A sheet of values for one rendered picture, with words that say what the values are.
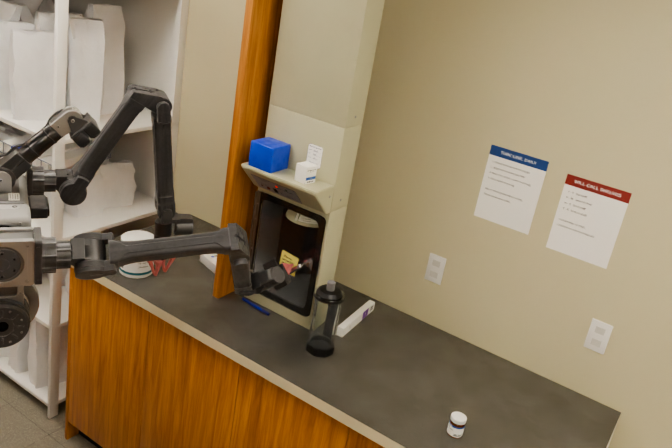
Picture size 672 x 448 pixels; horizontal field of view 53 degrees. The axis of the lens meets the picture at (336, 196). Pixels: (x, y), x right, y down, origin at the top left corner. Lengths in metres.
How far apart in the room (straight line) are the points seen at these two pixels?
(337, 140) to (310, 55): 0.29
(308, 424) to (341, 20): 1.31
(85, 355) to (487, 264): 1.69
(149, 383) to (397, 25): 1.67
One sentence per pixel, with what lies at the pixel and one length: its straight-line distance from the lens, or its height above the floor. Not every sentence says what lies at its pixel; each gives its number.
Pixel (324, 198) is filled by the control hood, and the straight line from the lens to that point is 2.25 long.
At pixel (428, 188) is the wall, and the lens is 2.60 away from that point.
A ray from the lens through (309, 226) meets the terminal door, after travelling 2.37.
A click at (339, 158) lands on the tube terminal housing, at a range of 2.25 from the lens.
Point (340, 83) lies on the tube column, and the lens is 2.22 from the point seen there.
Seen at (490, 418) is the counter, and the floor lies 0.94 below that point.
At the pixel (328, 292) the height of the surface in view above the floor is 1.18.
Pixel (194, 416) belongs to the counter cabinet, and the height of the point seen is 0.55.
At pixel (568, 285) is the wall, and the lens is 2.51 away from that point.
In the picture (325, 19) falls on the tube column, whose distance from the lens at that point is 2.24.
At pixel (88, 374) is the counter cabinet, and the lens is 3.12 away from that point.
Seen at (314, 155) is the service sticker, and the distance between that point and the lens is 2.31.
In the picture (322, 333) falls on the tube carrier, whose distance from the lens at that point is 2.35.
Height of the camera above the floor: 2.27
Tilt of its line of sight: 20 degrees down
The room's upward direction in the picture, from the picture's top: 10 degrees clockwise
